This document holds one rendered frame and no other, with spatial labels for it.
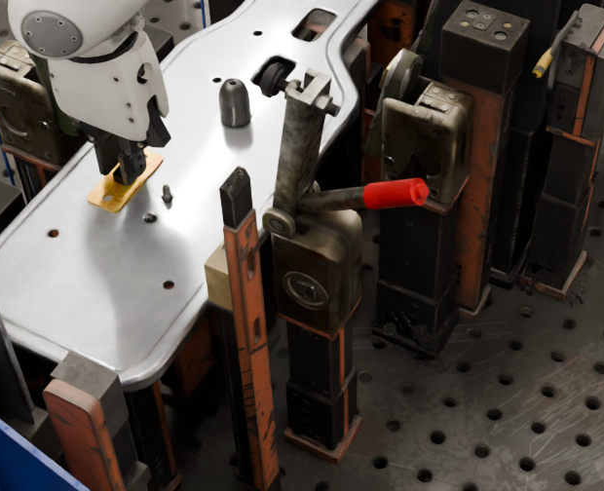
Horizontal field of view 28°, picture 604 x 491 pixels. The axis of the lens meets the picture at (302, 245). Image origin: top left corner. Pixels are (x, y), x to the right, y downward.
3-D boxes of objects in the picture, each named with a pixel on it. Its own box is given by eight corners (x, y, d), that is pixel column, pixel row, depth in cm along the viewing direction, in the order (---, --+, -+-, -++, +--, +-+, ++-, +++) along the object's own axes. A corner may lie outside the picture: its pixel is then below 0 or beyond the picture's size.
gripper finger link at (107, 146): (114, 107, 114) (125, 157, 120) (87, 96, 116) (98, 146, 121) (94, 128, 113) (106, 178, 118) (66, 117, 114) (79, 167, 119)
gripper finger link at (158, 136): (186, 128, 109) (159, 148, 114) (123, 65, 107) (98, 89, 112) (178, 135, 109) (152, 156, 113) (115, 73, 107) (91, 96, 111)
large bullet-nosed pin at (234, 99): (232, 113, 127) (227, 65, 122) (257, 123, 126) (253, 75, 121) (215, 132, 125) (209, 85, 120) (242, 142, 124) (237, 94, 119)
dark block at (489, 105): (438, 271, 149) (463, -4, 117) (492, 292, 147) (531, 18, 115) (421, 300, 146) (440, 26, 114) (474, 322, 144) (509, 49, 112)
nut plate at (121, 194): (133, 145, 122) (132, 137, 121) (166, 158, 121) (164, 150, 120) (84, 201, 118) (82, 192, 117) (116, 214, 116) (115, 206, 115)
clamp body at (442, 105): (390, 284, 148) (398, 49, 120) (476, 321, 144) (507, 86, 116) (354, 339, 143) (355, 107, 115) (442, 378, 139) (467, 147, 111)
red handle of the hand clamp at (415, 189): (290, 180, 109) (429, 164, 98) (302, 199, 110) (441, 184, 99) (266, 211, 107) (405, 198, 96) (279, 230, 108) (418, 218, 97)
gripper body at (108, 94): (167, 15, 105) (180, 109, 113) (70, -19, 108) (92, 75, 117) (116, 66, 100) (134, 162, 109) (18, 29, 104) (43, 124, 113)
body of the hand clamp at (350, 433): (309, 399, 138) (299, 188, 111) (362, 424, 135) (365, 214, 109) (283, 439, 134) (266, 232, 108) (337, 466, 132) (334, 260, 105)
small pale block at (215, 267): (249, 453, 133) (223, 236, 106) (278, 467, 132) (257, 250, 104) (233, 478, 132) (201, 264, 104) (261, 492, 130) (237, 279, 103)
